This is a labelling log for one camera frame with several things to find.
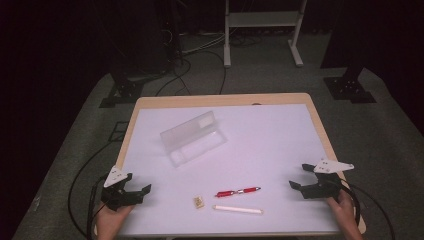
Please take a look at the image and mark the person's left hand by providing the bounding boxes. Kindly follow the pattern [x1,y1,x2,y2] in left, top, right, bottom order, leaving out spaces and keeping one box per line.
[96,203,135,234]

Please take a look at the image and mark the white metal stand frame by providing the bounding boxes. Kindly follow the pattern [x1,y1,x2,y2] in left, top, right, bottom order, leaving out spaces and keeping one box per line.
[223,0,308,69]

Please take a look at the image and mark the black stand base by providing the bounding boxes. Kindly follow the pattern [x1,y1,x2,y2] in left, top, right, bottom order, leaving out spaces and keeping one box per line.
[98,78,145,109]
[323,65,378,104]

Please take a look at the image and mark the red pen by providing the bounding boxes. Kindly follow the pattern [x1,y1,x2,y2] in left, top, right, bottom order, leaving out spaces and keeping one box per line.
[214,186,262,199]

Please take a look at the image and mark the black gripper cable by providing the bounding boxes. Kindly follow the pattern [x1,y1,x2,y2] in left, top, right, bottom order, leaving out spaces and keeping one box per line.
[67,142,113,240]
[339,182,396,240]

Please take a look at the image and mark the black wire floor bracket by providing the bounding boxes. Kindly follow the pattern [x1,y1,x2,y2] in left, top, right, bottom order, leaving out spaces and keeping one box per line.
[109,121,130,143]

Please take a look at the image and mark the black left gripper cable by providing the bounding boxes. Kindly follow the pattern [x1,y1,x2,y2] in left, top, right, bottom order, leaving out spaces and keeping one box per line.
[67,142,113,240]

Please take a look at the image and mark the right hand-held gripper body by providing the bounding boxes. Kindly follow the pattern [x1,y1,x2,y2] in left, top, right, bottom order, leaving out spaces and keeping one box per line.
[312,158,355,201]

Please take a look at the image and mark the transparent plastic pencil case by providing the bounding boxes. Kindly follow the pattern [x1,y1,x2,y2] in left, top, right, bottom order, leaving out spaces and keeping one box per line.
[159,110,229,168]

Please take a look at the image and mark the white pen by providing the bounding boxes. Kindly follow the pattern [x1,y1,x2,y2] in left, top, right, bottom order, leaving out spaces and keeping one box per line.
[212,204,264,215]

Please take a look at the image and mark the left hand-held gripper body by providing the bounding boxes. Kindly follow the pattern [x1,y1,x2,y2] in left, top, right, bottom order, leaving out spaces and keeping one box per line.
[100,165,135,212]

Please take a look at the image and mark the person's right hand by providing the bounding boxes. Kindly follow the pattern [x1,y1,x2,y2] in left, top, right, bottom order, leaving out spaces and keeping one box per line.
[326,191,358,235]

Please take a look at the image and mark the black floor cable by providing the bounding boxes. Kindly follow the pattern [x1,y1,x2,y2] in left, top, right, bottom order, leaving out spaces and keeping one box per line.
[154,49,228,97]

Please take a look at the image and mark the white floor cables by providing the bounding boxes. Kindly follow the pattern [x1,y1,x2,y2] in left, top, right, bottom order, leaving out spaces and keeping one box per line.
[180,32,228,56]

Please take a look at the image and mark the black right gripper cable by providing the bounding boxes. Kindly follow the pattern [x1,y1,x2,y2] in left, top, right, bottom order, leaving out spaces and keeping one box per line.
[339,182,396,240]

